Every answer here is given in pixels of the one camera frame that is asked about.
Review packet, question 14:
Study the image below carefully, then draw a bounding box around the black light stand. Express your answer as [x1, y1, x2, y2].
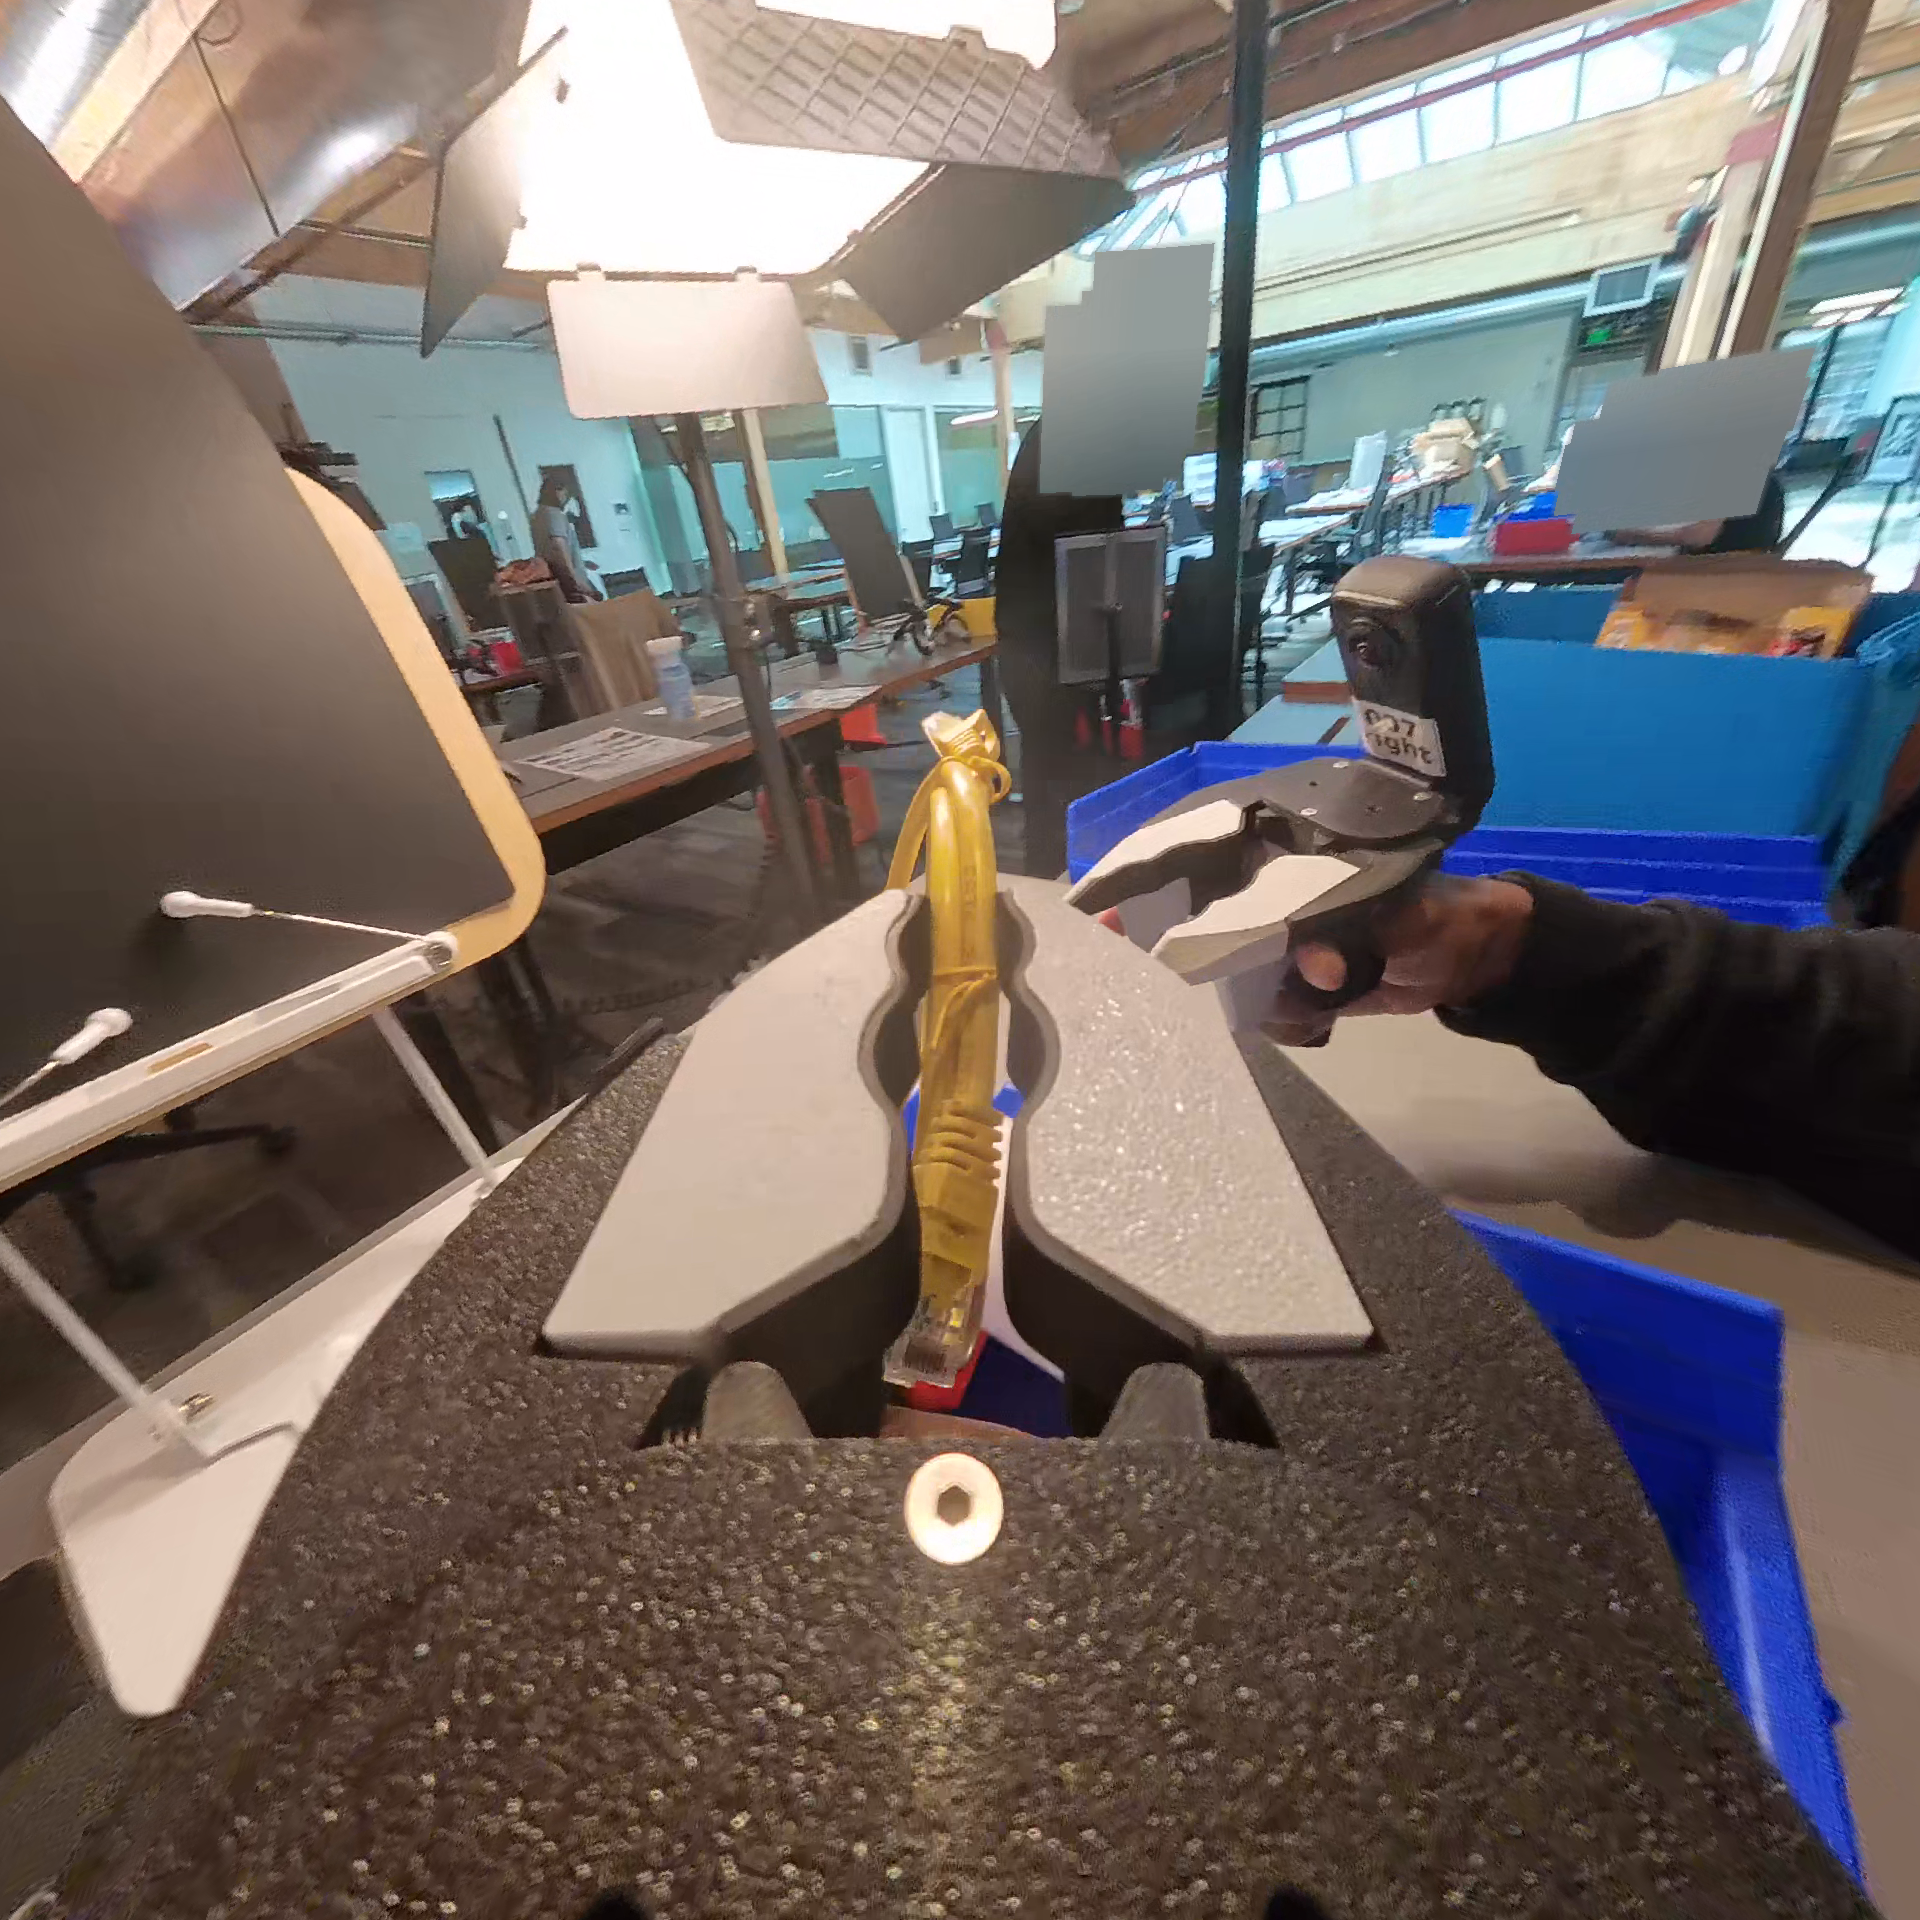
[668, 415, 850, 931]

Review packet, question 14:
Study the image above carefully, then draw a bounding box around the person's right hand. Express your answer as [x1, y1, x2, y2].
[1254, 872, 1539, 1047]

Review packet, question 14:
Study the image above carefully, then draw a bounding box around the printed paper sheet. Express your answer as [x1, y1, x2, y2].
[517, 726, 710, 784]

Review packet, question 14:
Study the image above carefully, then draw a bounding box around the wooden work table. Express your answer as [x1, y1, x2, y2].
[496, 637, 1005, 880]

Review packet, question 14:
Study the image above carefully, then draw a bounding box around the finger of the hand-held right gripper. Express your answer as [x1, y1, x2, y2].
[1068, 797, 1252, 943]
[1155, 857, 1358, 984]

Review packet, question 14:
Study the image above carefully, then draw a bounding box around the black steel column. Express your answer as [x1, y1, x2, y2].
[1213, 0, 1274, 753]

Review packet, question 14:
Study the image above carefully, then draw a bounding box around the blue storage bin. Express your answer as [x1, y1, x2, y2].
[1439, 826, 1834, 931]
[1439, 1199, 1865, 1883]
[1065, 741, 1352, 886]

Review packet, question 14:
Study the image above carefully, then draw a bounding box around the person's right forearm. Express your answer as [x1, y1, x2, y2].
[1448, 872, 1920, 1258]

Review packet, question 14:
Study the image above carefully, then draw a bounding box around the dark hanging ceiling panel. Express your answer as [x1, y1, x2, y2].
[91, 0, 531, 309]

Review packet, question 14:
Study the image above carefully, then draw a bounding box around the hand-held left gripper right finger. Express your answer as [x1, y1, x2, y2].
[999, 877, 1374, 1372]

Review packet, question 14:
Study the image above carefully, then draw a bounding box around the cardboard box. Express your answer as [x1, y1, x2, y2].
[1594, 555, 1878, 662]

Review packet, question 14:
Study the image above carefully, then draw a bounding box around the yellow network cable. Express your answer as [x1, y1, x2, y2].
[883, 711, 1019, 1388]

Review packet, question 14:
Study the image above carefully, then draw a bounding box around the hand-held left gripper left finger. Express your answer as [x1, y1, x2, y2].
[542, 886, 922, 1372]

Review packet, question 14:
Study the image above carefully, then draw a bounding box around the black backdrop board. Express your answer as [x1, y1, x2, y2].
[0, 103, 547, 1187]

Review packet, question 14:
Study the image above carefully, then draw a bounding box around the studio light panel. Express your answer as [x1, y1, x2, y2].
[420, 0, 1138, 424]

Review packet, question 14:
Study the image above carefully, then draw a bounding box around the white board stand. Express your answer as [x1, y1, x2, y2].
[0, 886, 504, 1718]

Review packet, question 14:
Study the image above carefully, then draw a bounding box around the tan office chair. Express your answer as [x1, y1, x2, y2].
[563, 588, 680, 724]

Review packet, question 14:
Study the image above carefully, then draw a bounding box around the large blue crate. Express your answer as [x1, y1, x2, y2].
[1470, 585, 1920, 840]

